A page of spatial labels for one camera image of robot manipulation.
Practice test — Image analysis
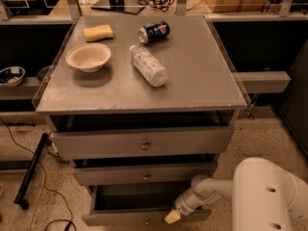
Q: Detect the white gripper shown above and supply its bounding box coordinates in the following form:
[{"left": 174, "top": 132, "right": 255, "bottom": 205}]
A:
[{"left": 165, "top": 188, "right": 220, "bottom": 224}]

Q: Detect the grey metal beam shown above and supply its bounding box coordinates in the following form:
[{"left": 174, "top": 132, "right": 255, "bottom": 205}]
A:
[{"left": 234, "top": 71, "right": 291, "bottom": 93}]

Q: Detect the grey middle drawer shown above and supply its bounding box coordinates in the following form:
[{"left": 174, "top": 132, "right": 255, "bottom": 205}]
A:
[{"left": 72, "top": 163, "right": 218, "bottom": 186}]

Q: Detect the yellow sponge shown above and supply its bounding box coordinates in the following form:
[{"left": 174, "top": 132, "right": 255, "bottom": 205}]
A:
[{"left": 83, "top": 25, "right": 114, "bottom": 42}]

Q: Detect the grey top drawer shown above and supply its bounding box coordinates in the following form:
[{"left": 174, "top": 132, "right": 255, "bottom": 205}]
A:
[{"left": 51, "top": 126, "right": 234, "bottom": 159}]

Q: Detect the grey bottom drawer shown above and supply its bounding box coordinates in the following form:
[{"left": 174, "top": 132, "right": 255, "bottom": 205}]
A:
[{"left": 82, "top": 182, "right": 213, "bottom": 227}]

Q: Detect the black bar on floor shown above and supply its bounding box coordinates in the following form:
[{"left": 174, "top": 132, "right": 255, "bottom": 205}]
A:
[{"left": 14, "top": 133, "right": 48, "bottom": 210}]

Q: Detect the grey drawer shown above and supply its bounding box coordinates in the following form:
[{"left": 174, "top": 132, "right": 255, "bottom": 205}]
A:
[
  {"left": 82, "top": 182, "right": 213, "bottom": 227},
  {"left": 51, "top": 126, "right": 234, "bottom": 159},
  {"left": 72, "top": 163, "right": 218, "bottom": 186}
]

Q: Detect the beige paper bowl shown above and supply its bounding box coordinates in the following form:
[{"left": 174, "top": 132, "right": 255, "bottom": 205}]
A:
[{"left": 65, "top": 43, "right": 112, "bottom": 73}]

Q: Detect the black floor cable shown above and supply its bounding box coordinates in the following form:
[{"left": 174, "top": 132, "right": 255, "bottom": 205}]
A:
[{"left": 0, "top": 117, "right": 77, "bottom": 231}]

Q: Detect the clear plastic water bottle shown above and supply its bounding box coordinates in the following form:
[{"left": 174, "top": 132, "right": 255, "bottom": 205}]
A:
[{"left": 130, "top": 45, "right": 167, "bottom": 88}]

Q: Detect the blue pepsi can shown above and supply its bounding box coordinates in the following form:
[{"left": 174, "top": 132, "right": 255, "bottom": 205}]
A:
[{"left": 139, "top": 21, "right": 170, "bottom": 45}]

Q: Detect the black monitor stand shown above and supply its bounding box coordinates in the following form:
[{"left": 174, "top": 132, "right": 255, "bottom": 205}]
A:
[{"left": 91, "top": 0, "right": 144, "bottom": 14}]

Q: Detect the grey drawer cabinet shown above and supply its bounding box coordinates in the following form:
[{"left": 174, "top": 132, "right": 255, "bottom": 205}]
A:
[{"left": 35, "top": 14, "right": 248, "bottom": 207}]

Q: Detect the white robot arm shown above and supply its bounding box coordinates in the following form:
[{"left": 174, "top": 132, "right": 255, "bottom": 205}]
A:
[{"left": 165, "top": 157, "right": 308, "bottom": 231}]

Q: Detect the white bowl with items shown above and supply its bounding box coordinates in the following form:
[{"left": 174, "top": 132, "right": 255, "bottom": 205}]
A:
[{"left": 0, "top": 66, "right": 25, "bottom": 87}]

